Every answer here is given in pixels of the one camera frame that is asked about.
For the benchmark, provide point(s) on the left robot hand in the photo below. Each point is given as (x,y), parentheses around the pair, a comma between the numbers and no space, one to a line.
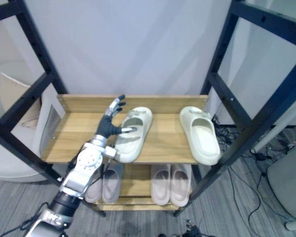
(106,126)

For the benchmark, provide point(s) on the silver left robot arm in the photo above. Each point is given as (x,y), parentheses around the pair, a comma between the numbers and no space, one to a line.
(74,177)

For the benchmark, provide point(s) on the wooden shelf board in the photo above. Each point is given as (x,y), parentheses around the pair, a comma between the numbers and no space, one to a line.
(135,195)
(128,133)

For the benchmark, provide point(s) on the pale pink slipper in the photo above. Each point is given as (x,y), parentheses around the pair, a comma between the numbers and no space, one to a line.
(95,190)
(160,185)
(180,187)
(112,185)

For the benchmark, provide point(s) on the beige cushion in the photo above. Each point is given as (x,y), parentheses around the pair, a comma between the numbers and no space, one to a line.
(19,103)

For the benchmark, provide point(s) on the white round armchair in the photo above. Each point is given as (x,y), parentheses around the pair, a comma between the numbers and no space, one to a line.
(17,138)

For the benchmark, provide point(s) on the black power strip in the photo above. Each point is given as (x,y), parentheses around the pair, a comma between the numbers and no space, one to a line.
(191,228)

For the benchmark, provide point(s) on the white table leg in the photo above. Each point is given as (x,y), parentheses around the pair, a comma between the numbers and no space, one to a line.
(278,123)

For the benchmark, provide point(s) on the grey padded chair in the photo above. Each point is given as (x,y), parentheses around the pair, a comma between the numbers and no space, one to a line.
(288,182)

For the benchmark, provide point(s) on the black metal shoe rack frame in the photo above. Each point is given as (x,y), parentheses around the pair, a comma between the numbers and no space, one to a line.
(246,98)

